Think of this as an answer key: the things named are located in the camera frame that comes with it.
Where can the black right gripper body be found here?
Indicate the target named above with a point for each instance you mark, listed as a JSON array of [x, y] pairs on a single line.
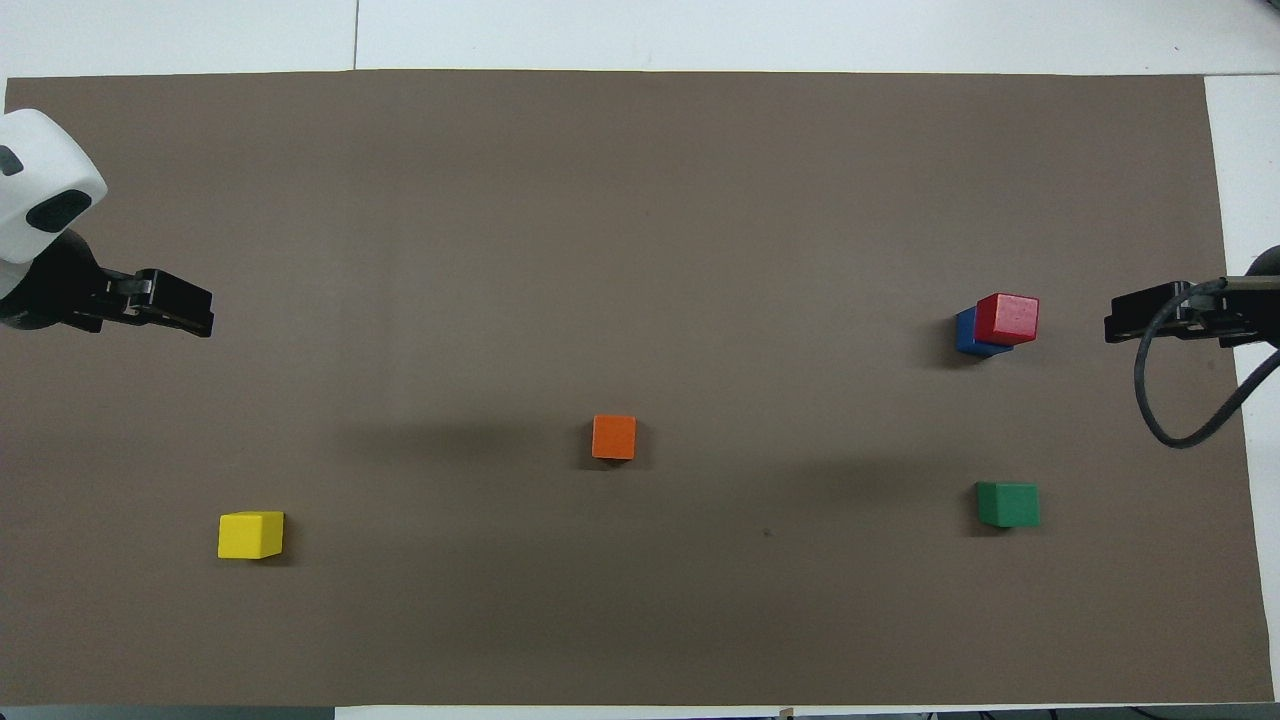
[[1250, 310]]

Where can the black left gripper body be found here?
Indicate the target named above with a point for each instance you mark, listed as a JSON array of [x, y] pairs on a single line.
[[60, 290]]

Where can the red wooden block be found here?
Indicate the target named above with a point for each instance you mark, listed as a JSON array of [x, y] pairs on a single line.
[[1008, 320]]

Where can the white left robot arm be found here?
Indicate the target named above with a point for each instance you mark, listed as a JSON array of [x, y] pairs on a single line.
[[40, 160]]

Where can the blue wooden block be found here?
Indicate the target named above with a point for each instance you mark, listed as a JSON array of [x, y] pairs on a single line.
[[966, 335]]

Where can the yellow wooden block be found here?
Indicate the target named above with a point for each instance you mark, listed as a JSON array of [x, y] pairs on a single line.
[[250, 535]]

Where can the green wooden block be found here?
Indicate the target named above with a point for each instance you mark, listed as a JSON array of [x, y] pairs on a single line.
[[1008, 504]]

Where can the orange wooden block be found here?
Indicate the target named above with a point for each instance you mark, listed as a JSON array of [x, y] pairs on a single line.
[[614, 437]]

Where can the brown table mat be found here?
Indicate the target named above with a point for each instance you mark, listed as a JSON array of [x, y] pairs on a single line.
[[640, 200]]

